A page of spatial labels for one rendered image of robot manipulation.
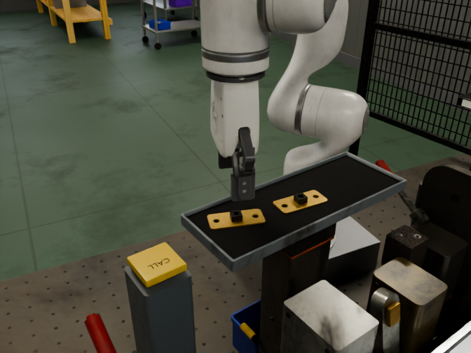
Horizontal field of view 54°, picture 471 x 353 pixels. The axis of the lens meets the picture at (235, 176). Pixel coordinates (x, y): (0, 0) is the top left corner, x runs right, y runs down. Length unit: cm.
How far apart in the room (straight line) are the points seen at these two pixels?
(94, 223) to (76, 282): 150
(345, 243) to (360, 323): 67
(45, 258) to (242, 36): 222
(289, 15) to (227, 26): 7
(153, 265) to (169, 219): 214
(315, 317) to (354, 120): 53
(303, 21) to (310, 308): 36
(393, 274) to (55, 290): 89
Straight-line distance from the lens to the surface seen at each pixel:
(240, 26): 54
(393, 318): 70
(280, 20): 53
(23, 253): 273
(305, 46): 101
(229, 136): 57
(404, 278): 77
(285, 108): 106
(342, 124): 104
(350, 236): 132
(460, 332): 83
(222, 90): 56
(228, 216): 71
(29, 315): 130
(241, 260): 62
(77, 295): 131
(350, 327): 63
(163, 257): 64
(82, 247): 266
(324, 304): 65
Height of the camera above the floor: 156
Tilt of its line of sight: 29 degrees down
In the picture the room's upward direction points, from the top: straight up
